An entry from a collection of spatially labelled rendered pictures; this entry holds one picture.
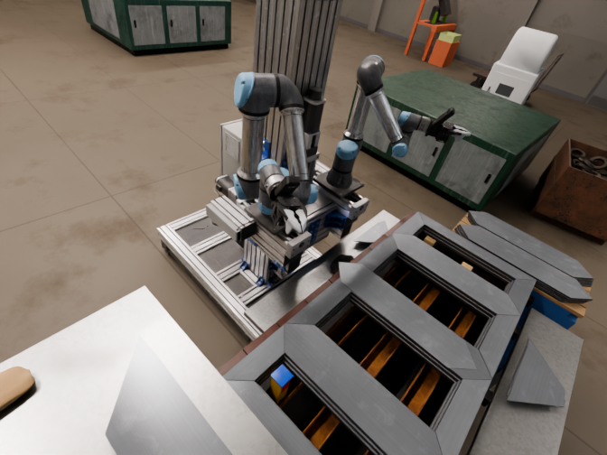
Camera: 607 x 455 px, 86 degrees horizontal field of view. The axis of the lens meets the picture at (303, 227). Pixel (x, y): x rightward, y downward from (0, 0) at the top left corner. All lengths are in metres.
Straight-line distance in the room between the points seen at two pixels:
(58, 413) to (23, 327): 1.63
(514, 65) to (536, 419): 5.60
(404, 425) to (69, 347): 1.11
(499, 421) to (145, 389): 1.33
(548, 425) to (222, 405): 1.32
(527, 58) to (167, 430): 6.49
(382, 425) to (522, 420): 0.66
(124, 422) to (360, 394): 0.76
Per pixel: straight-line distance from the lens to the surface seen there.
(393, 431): 1.35
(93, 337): 1.25
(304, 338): 1.40
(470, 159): 3.98
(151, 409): 1.08
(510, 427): 1.73
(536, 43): 6.71
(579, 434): 3.01
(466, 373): 1.59
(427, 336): 1.59
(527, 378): 1.85
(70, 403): 1.17
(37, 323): 2.73
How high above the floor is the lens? 2.07
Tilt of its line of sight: 41 degrees down
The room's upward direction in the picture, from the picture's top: 12 degrees clockwise
